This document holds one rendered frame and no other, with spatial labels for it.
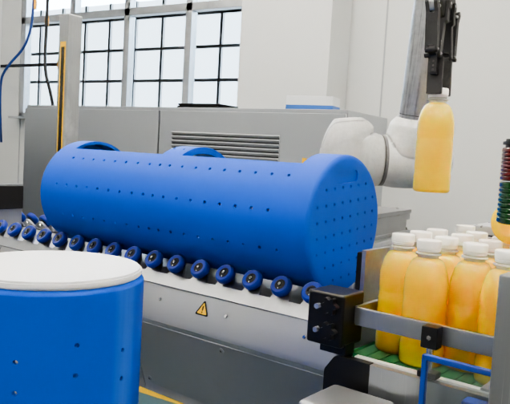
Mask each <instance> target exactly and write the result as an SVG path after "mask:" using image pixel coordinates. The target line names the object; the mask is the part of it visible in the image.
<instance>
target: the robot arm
mask: <svg viewBox="0 0 510 404"><path fill-rule="evenodd" d="M456 11H457V5H456V3H455V0H414V3H413V10H412V16H411V28H410V34H409V41H408V48H407V59H406V66H405V72H404V78H403V90H402V97H401V103H400V109H399V115H397V116H396V117H395V118H394V119H392V120H391V122H390V125H389V127H388V129H387V132H386V134H385V135H380V134H377V133H374V127H373V125H372V124H371V123H370V122H369V121H367V120H365V119H364V118H362V117H352V118H339V119H334V120H333V121H332V123H331V124H330V126H329V127H328V128H327V130H326V133H325V135H324V137H323V139H322V144H321V147H320V152H319V154H321V153H324V154H339V155H350V156H354V157H356V158H358V159H359V160H361V161H362V162H363V163H364V165H365V166H366V168H367V169H368V171H369V173H370V175H371V177H372V180H373V182H374V186H385V187H390V188H413V179H414V172H415V147H416V140H417V124H418V120H419V115H420V112H421V110H422V109H423V107H424V106H425V104H427V103H429V101H427V99H429V98H428V95H433V94H442V92H443V87H444V88H448V89H449V94H448V97H450V96H451V73H452V63H455V62H456V61H457V59H456V54H457V43H458V33H459V21H460V17H461V13H460V12H456Z"/></svg>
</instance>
